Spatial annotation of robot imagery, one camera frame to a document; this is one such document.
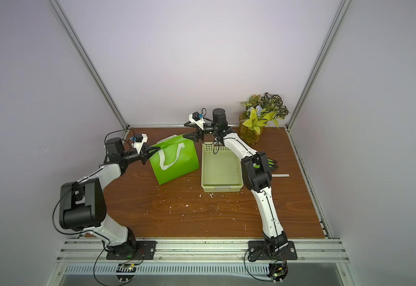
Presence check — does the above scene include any green insulated delivery bag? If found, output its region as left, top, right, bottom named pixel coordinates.
left=149, top=135, right=200, bottom=185

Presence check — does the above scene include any light green perforated basket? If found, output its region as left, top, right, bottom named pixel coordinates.
left=201, top=142, right=244, bottom=193

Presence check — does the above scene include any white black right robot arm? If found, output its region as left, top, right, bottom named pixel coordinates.
left=184, top=108, right=289, bottom=255

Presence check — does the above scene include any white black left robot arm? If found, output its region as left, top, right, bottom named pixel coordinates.
left=52, top=133, right=200, bottom=259

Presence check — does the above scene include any amber plastic vase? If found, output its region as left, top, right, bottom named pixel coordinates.
left=239, top=114, right=265, bottom=145

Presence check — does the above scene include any artificial flower plant bouquet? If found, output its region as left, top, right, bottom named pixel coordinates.
left=240, top=92, right=290, bottom=135

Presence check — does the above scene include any green black work glove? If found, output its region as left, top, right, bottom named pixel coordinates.
left=253, top=158, right=279, bottom=171

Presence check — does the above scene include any small circuit board left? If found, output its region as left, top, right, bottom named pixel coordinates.
left=116, top=263, right=137, bottom=284

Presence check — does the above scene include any small circuit board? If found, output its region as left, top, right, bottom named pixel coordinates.
left=267, top=262, right=288, bottom=283
left=116, top=263, right=137, bottom=284

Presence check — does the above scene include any small circuit board right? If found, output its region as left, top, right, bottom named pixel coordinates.
left=267, top=262, right=288, bottom=283

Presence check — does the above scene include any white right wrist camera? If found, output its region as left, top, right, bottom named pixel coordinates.
left=189, top=112, right=205, bottom=130

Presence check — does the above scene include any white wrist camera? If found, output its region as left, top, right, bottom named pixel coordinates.
left=189, top=112, right=205, bottom=130
left=130, top=133, right=148, bottom=154

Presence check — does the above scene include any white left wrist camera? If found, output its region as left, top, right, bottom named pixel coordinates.
left=130, top=133, right=148, bottom=154

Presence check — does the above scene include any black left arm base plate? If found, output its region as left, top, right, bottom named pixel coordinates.
left=106, top=240, right=157, bottom=260

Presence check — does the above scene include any aluminium front frame rail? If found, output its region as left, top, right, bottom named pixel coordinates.
left=56, top=237, right=349, bottom=263

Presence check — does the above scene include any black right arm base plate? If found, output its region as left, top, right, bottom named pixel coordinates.
left=246, top=240, right=298, bottom=262

